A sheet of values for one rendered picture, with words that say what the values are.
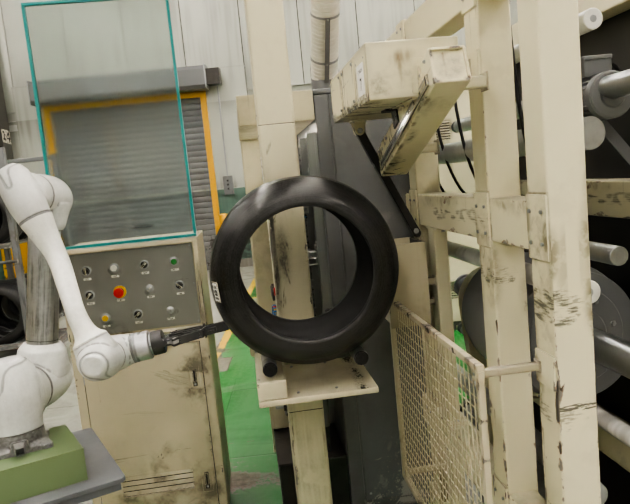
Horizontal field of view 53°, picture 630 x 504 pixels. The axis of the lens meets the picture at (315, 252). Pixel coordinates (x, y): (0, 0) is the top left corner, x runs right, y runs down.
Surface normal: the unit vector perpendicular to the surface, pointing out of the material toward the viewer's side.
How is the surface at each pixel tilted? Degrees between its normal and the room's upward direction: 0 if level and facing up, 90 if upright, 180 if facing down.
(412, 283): 90
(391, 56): 90
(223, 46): 90
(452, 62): 72
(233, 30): 90
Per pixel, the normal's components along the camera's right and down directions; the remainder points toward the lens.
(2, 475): 0.51, 0.05
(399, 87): 0.11, 0.11
